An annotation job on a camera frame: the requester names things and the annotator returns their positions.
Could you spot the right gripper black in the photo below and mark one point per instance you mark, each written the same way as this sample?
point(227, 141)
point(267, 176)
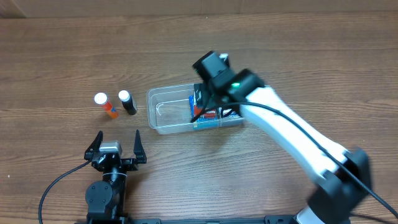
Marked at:
point(199, 92)

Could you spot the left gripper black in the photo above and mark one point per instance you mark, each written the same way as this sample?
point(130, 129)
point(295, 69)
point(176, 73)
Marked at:
point(116, 162)

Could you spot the white blue medicine box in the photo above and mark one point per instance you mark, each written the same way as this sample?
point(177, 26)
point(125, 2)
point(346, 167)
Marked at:
point(226, 113)

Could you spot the red medicine box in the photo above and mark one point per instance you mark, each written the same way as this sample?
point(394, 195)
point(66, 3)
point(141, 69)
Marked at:
point(203, 101)

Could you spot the black bottle white cap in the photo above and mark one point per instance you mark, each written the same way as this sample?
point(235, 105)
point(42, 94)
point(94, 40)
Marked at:
point(128, 102)

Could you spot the orange bottle white cap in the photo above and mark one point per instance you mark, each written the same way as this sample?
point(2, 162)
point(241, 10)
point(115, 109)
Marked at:
point(102, 100)

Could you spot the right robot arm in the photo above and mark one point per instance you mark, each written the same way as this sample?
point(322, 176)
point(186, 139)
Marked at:
point(342, 178)

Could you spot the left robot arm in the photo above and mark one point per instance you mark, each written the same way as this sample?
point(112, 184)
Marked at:
point(106, 197)

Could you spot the clear plastic container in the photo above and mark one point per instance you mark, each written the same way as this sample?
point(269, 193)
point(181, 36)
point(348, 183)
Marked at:
point(168, 110)

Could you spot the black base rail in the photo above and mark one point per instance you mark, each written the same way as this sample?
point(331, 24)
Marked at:
point(268, 219)

